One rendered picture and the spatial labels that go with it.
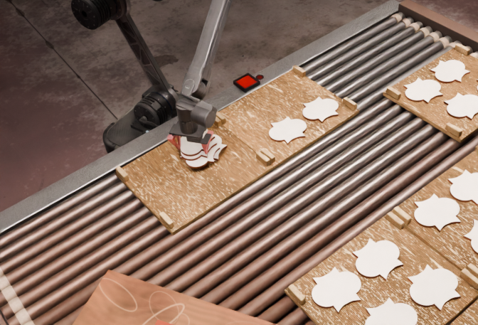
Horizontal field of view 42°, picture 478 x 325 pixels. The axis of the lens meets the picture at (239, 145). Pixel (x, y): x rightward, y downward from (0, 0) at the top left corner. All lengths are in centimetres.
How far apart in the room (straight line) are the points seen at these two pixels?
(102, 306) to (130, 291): 8
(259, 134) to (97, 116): 185
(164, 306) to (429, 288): 71
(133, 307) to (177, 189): 51
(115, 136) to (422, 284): 200
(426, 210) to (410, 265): 21
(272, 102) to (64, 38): 260
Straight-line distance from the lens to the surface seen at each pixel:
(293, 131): 217
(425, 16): 276
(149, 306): 166
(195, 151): 207
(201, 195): 200
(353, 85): 241
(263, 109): 227
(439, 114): 229
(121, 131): 335
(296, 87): 237
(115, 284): 172
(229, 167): 207
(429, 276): 181
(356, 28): 273
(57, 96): 412
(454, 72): 247
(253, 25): 444
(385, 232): 190
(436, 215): 195
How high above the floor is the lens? 242
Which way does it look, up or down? 44 degrees down
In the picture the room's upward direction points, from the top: 6 degrees counter-clockwise
